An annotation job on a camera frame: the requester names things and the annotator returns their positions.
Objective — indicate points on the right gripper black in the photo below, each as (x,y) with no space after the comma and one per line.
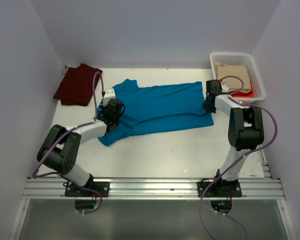
(206,107)

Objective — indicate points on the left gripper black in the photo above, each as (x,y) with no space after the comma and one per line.
(103,109)

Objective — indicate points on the blue t shirt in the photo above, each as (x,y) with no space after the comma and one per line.
(158,109)

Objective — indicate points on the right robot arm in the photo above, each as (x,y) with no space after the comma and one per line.
(245,131)

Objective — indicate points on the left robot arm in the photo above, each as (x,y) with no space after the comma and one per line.
(60,148)

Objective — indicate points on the beige folded t shirt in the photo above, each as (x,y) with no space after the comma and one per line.
(229,72)

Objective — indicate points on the red orange t shirt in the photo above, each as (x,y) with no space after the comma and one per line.
(247,91)

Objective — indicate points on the white plastic basket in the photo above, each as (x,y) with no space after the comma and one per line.
(236,58)

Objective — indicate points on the folded maroon t shirt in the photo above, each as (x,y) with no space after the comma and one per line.
(76,87)

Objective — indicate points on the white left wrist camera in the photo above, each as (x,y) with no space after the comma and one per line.
(107,95)

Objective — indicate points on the metal corner bracket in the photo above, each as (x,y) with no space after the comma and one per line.
(66,67)

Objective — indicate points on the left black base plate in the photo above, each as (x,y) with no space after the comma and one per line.
(95,188)

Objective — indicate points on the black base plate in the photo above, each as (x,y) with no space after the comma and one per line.
(221,189)
(95,188)

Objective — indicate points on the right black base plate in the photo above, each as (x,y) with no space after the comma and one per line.
(221,189)

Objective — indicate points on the aluminium mounting rail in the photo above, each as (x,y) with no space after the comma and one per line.
(156,189)

